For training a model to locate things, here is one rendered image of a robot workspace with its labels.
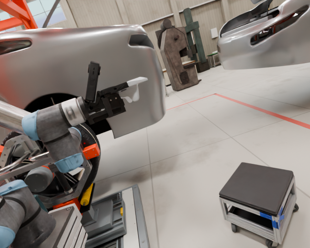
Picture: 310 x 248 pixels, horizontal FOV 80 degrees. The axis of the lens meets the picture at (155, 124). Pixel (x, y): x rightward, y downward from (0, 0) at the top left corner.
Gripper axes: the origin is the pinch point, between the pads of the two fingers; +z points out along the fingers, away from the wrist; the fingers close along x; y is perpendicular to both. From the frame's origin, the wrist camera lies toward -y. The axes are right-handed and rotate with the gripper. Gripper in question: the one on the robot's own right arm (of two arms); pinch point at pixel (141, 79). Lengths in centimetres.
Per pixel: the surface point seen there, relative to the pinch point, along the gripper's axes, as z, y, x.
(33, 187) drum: -70, 33, -63
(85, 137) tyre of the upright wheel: -34, 18, -80
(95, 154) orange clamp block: -32, 31, -72
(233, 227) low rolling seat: 36, 112, -46
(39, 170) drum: -64, 25, -65
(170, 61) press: 267, -73, -589
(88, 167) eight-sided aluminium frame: -39, 37, -74
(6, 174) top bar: -75, 19, -57
